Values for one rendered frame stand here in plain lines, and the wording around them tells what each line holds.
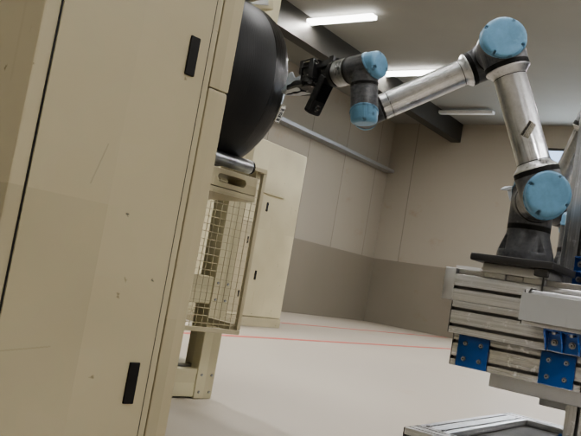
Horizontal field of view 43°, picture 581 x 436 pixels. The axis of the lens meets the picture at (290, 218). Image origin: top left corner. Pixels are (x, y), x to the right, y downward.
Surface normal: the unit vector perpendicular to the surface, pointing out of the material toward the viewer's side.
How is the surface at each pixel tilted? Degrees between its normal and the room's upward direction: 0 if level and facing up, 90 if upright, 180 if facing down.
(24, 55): 90
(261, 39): 68
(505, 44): 83
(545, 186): 97
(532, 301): 90
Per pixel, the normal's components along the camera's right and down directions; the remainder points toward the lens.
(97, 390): 0.71, 0.06
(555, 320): -0.57, -0.17
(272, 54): 0.73, -0.18
